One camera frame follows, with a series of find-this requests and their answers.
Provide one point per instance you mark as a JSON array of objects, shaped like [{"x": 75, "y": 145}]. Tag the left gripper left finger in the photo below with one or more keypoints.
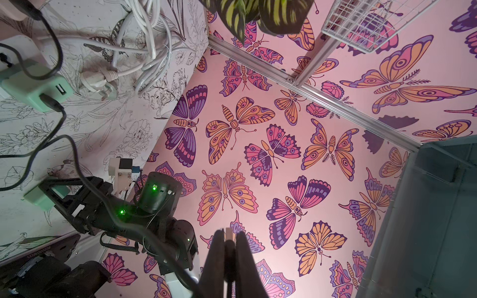
[{"x": 219, "y": 273}]

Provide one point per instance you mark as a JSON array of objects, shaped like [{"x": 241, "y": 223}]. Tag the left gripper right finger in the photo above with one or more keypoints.
[{"x": 248, "y": 282}]

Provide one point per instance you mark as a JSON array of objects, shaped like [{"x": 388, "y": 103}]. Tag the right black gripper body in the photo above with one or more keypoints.
[{"x": 90, "y": 209}]

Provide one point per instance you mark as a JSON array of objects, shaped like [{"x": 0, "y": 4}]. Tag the green charger adapter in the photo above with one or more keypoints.
[
  {"x": 16, "y": 85},
  {"x": 39, "y": 198}
]

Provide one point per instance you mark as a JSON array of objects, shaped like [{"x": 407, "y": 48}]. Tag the pink charger adapter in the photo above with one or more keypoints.
[{"x": 20, "y": 10}]

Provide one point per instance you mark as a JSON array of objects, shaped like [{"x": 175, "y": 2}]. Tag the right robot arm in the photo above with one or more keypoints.
[{"x": 44, "y": 273}]

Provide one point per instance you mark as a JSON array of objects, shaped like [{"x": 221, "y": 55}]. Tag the white power strip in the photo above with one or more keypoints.
[{"x": 24, "y": 45}]

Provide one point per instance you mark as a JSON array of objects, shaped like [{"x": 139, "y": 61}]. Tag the potted green plant glass vase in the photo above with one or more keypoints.
[{"x": 275, "y": 17}]

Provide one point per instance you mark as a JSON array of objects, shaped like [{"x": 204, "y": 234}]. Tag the white wire basket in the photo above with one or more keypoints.
[{"x": 370, "y": 26}]

